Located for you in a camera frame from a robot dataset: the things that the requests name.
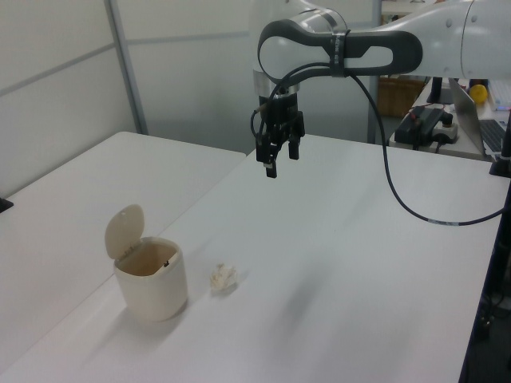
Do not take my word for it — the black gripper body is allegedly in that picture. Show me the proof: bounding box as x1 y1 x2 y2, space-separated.
256 92 301 139

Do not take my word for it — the white paper trash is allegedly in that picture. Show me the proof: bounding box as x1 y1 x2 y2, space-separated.
209 262 238 294

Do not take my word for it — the small cream bin with lid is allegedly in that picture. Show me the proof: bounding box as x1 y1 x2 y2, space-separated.
104 203 189 323

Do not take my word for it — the brown woven basket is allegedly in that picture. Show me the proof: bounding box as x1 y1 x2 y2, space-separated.
377 77 425 118

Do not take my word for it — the black power supply box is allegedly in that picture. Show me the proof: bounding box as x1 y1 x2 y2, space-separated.
394 105 449 145

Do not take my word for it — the black monitor stand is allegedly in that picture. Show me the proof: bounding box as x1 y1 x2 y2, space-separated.
426 75 453 104

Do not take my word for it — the grey emergency stop button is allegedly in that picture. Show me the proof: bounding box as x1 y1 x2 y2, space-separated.
430 113 461 146

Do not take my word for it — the silver laptop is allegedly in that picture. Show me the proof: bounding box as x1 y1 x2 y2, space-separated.
446 77 509 157

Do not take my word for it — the yellow round object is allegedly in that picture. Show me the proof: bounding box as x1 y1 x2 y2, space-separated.
468 83 489 106

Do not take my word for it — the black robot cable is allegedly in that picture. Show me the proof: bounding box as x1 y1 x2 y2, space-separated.
249 63 505 228

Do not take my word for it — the grey partition corner post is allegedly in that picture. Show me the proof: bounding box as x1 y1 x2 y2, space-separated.
104 0 149 136

